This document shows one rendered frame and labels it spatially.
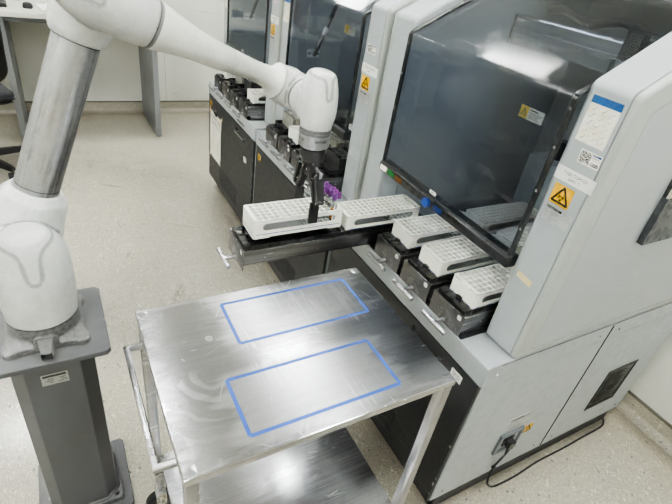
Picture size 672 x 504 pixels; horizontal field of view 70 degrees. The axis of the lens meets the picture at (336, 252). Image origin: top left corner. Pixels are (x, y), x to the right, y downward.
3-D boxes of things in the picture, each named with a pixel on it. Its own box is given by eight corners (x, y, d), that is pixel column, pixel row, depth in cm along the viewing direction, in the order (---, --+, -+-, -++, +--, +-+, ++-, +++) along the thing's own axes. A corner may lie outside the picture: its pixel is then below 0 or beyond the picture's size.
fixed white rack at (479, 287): (518, 272, 152) (526, 256, 148) (543, 291, 145) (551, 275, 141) (447, 290, 138) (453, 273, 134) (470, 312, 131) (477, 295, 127)
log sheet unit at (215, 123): (209, 153, 326) (209, 101, 307) (221, 170, 307) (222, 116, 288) (206, 154, 325) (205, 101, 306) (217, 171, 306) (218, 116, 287)
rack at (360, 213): (401, 208, 177) (405, 193, 173) (417, 222, 170) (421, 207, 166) (330, 218, 163) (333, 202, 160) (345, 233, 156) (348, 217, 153)
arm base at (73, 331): (1, 374, 105) (-5, 356, 102) (3, 311, 120) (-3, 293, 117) (93, 353, 113) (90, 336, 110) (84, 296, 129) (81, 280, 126)
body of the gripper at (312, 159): (295, 141, 139) (292, 170, 144) (307, 152, 133) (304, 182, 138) (318, 140, 143) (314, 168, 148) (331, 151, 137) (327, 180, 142)
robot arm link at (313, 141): (307, 133, 129) (305, 154, 133) (337, 132, 134) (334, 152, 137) (294, 121, 136) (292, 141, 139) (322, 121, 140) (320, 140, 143)
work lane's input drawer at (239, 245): (402, 221, 184) (407, 200, 179) (423, 239, 174) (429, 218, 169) (214, 249, 150) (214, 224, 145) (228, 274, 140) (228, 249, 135)
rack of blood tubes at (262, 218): (327, 211, 161) (329, 194, 157) (341, 226, 154) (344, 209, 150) (241, 222, 147) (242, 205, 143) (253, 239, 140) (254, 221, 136)
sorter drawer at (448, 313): (575, 268, 173) (586, 247, 168) (608, 291, 163) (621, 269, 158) (415, 310, 139) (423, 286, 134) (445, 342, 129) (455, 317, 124)
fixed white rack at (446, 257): (485, 247, 162) (491, 231, 159) (507, 263, 155) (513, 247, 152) (416, 261, 148) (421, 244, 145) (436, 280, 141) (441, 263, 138)
